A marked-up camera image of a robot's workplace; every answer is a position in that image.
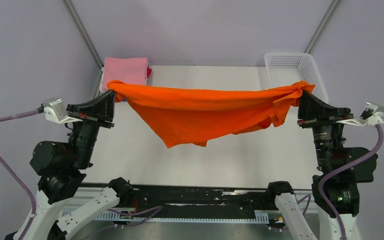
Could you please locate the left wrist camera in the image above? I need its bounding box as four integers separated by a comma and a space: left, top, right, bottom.
41, 98, 81, 124

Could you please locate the pink folded t-shirt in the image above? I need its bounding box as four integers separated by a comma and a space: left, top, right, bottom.
99, 57, 149, 93

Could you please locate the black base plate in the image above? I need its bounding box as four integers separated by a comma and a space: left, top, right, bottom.
79, 182, 315, 221

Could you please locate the right aluminium frame post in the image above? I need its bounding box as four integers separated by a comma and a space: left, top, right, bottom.
304, 0, 342, 55

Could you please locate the magenta folded t-shirt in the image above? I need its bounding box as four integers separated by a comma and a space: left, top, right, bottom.
146, 66, 153, 79

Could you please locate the white slotted cable duct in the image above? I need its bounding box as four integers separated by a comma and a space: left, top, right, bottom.
61, 209, 270, 223

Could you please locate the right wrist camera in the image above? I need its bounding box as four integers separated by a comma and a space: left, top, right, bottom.
336, 102, 384, 127

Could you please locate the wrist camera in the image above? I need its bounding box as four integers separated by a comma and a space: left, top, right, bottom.
336, 102, 384, 127
41, 98, 81, 124

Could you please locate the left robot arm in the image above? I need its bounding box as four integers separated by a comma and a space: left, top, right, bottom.
6, 90, 133, 240

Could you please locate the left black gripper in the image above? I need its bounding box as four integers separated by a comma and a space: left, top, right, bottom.
68, 87, 119, 166

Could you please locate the orange t-shirt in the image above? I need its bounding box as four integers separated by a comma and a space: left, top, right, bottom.
107, 80, 314, 148

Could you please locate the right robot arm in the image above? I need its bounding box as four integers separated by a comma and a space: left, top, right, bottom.
297, 92, 384, 240

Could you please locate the left aluminium frame post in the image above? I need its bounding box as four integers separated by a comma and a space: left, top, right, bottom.
62, 0, 104, 69

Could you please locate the aluminium frame post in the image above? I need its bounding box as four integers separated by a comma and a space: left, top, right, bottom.
62, 0, 104, 69
304, 0, 342, 55

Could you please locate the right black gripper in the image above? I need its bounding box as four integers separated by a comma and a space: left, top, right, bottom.
294, 87, 351, 169

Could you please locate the white plastic basket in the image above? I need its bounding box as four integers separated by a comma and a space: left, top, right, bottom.
264, 52, 329, 103

